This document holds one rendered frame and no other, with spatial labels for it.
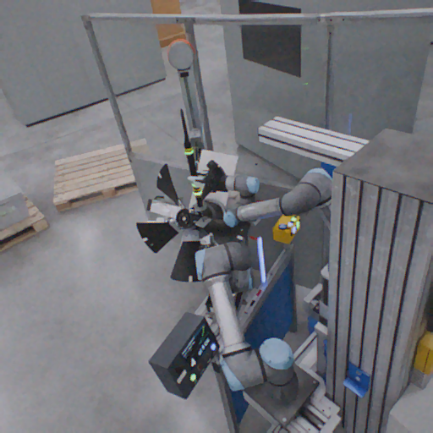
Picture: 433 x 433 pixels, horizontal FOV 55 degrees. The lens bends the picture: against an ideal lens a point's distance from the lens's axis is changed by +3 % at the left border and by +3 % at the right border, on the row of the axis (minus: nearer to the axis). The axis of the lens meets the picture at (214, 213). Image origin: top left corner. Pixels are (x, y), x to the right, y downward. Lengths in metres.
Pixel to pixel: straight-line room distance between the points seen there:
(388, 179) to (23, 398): 2.97
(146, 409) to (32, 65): 5.52
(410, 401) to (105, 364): 2.27
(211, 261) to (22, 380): 2.24
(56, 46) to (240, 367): 6.29
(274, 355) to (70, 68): 6.35
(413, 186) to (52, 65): 6.65
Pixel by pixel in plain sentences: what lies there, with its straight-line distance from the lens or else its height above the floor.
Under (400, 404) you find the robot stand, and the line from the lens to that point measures 1.59.
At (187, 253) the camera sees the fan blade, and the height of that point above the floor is 1.05.
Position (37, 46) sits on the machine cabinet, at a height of 1.07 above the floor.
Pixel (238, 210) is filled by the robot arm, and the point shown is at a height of 1.44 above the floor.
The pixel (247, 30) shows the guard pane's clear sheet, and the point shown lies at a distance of 2.46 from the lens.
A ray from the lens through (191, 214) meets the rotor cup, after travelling 2.24.
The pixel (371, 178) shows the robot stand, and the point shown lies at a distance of 1.04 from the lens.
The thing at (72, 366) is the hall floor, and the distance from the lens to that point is 3.44.
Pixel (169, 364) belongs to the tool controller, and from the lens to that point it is 1.65.
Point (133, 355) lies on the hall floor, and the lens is 3.30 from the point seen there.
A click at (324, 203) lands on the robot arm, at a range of 1.79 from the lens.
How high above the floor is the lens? 2.61
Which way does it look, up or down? 38 degrees down
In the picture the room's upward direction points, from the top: 11 degrees counter-clockwise
